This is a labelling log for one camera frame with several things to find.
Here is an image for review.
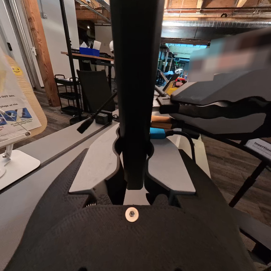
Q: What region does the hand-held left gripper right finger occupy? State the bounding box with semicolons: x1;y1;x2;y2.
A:
146;137;196;194

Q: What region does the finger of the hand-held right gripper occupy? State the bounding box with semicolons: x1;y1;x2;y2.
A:
168;105;271;140
170;68;271;110

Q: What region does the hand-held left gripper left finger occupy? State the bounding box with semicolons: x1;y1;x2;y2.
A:
69;124;125;194

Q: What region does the blue braided usb cable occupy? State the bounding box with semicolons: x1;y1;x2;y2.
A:
150;128;196;162

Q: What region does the black angled usb cable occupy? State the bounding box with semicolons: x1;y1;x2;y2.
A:
77;86;180;134

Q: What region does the black usb hub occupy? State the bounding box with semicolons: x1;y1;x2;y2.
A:
110;0;165;190

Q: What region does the black framed tag sign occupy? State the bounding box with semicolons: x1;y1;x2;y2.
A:
229;138;271;208

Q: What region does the black box device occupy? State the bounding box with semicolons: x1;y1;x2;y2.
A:
95;110;113;125

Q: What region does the black chair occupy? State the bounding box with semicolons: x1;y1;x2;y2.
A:
76;69;116;114

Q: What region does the black rolling cart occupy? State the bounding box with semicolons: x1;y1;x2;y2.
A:
54;74;83;116

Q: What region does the wooden display board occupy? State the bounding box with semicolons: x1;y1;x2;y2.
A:
0;55;47;148

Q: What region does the background work table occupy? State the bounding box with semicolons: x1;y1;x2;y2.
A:
61;51;116;89

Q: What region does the blue storage bin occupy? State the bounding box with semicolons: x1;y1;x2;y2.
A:
79;47;100;57

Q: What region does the black pole stand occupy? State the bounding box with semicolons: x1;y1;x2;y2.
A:
59;0;90;126

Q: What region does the ribbed silver ventilation duct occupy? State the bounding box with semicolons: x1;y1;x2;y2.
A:
162;18;271;29

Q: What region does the white metal base plate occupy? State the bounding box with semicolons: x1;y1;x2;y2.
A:
0;144;41;191

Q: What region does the wooden support post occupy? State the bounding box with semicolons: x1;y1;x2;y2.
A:
22;0;61;108

